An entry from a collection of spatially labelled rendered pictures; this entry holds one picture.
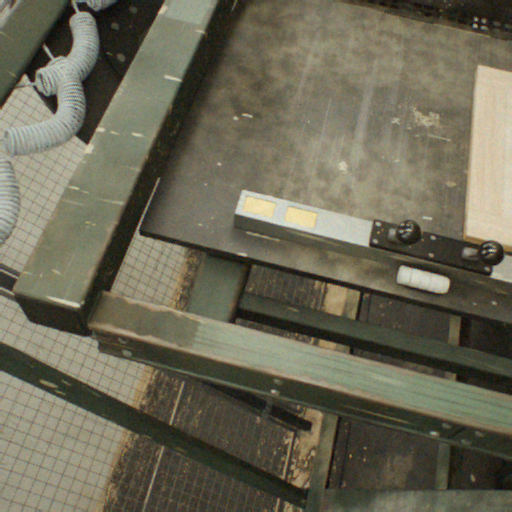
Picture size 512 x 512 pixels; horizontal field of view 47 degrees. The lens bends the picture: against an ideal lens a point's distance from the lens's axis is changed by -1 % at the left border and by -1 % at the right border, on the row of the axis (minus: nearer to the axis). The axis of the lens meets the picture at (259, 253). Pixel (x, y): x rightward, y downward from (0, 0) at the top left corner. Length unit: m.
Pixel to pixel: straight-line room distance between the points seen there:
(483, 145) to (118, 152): 0.67
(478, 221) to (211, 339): 0.51
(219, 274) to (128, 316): 0.19
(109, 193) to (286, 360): 0.36
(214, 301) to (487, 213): 0.50
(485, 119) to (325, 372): 0.63
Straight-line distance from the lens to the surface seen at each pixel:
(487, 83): 1.32
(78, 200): 0.91
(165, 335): 0.85
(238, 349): 0.84
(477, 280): 1.01
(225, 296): 0.96
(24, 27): 1.60
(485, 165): 1.16
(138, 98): 1.04
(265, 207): 0.97
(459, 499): 1.61
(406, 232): 0.85
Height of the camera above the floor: 2.03
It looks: 24 degrees down
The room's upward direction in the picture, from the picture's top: 58 degrees counter-clockwise
